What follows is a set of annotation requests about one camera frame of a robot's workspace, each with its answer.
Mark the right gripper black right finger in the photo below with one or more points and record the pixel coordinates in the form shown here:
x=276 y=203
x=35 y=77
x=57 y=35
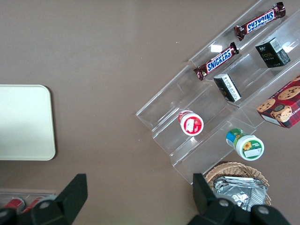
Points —
x=208 y=211

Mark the clear acrylic bottle rack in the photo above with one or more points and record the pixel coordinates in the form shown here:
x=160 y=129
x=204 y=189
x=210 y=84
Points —
x=28 y=195

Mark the green lid yogurt cup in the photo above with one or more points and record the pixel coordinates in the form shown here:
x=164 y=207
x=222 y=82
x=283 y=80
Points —
x=248 y=146

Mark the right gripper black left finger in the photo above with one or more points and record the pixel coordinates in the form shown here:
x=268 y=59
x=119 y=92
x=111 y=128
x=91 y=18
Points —
x=68 y=206

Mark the light wicker basket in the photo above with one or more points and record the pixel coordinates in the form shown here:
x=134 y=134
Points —
x=236 y=168

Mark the small black carton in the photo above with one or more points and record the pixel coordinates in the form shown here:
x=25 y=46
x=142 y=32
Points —
x=228 y=87
x=272 y=52

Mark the red lid yogurt cup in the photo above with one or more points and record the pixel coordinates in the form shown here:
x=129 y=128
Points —
x=191 y=123

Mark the clear acrylic stepped stand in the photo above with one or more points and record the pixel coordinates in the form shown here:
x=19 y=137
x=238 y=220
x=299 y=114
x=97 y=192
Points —
x=168 y=112

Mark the cream rectangular plastic tray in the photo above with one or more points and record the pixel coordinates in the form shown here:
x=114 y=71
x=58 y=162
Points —
x=25 y=122

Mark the silver foil packet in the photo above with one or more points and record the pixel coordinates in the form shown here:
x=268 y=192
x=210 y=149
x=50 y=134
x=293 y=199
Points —
x=243 y=192

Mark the red cola bottle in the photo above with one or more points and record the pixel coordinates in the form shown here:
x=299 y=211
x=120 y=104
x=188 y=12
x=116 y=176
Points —
x=32 y=203
x=14 y=203

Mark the red plaid cookie box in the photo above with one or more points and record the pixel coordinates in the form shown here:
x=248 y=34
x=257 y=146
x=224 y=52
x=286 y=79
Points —
x=281 y=105

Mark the Snickers chocolate bar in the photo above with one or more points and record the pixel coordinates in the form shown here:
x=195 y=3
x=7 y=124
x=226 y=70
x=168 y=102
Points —
x=261 y=21
x=218 y=61

